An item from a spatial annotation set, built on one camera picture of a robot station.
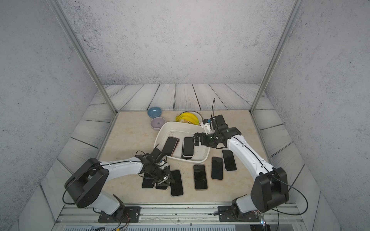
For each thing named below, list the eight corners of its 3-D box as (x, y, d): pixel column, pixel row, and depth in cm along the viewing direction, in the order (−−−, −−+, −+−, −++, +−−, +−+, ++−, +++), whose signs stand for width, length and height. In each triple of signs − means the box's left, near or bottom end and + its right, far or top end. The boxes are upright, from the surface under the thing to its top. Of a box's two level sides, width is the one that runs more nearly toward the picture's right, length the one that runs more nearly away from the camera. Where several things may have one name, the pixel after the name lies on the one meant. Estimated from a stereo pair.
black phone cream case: (210, 179, 87) (211, 178, 85) (211, 157, 96) (212, 156, 94) (222, 181, 86) (223, 180, 84) (222, 159, 95) (222, 157, 94)
